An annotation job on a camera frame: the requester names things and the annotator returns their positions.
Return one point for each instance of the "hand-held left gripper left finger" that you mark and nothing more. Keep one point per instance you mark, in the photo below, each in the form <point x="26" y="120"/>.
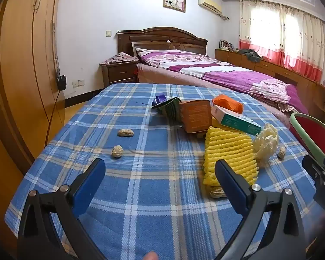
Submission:
<point x="89" y="187"/>

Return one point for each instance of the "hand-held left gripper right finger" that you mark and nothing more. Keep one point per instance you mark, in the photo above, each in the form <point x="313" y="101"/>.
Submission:
<point x="230" y="187"/>

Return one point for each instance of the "red bin with green rim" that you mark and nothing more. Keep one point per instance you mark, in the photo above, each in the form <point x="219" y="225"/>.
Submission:
<point x="317" y="132"/>

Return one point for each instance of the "cream paper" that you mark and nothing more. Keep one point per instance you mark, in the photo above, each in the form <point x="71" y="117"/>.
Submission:
<point x="265" y="143"/>

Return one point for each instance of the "white and green box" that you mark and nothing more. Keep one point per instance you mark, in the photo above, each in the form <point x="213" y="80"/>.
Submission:
<point x="235" y="123"/>

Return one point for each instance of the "orange cardboard box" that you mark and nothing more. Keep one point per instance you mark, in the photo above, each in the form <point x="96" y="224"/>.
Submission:
<point x="196" y="116"/>

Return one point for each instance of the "orange foam fruit net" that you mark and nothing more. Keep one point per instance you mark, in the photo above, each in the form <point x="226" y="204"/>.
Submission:
<point x="228" y="103"/>

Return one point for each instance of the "green striped packet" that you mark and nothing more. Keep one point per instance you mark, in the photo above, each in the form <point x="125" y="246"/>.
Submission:
<point x="172" y="108"/>

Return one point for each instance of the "person's left hand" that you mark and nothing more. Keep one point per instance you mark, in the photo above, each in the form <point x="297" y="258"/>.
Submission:
<point x="151" y="256"/>

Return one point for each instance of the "blue plaid blanket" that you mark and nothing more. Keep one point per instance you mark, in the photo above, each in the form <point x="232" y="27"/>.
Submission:
<point x="140" y="195"/>

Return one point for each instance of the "long peanut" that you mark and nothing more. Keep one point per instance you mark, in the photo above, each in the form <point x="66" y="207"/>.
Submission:
<point x="126" y="132"/>

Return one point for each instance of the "long low wooden cabinet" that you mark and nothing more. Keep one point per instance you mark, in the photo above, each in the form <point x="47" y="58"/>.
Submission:
<point x="287" y="73"/>

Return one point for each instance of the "small black hanging bag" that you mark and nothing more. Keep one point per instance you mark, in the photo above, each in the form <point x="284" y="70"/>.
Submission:
<point x="61" y="82"/>

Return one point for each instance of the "purple floral quilt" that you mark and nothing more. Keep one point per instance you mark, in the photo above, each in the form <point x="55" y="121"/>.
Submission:
<point x="233" y="78"/>

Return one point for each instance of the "blue wrapper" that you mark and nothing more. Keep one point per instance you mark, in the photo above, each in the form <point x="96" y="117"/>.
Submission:
<point x="159" y="99"/>

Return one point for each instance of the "dark wooden nightstand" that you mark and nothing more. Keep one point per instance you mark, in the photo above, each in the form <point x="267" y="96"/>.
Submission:
<point x="122" y="73"/>

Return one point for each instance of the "dark crumpled clothes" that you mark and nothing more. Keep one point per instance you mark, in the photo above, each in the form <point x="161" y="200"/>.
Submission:
<point x="250" y="55"/>

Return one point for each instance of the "floral curtain with red hem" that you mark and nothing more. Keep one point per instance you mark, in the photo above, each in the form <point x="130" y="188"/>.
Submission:
<point x="260" y="48"/>

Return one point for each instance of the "bed with pink bedspread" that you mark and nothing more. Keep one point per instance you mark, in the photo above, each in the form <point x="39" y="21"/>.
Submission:
<point x="157" y="74"/>

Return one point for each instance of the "pink crumpled cloth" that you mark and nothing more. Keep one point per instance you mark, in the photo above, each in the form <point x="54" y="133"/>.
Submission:
<point x="122" y="57"/>

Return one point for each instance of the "row of books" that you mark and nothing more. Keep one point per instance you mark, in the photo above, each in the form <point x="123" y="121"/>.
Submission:
<point x="225" y="45"/>

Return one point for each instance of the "wooden wardrobe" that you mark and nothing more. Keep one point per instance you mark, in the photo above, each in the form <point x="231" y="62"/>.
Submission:
<point x="24" y="59"/>

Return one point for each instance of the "dark wooden headboard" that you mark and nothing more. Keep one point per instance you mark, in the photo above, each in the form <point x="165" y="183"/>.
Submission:
<point x="162" y="33"/>

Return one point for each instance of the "low wall socket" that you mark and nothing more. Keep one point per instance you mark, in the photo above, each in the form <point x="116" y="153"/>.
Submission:
<point x="79" y="83"/>

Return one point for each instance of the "wall air conditioner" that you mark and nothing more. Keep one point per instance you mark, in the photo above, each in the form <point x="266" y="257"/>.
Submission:
<point x="210" y="4"/>

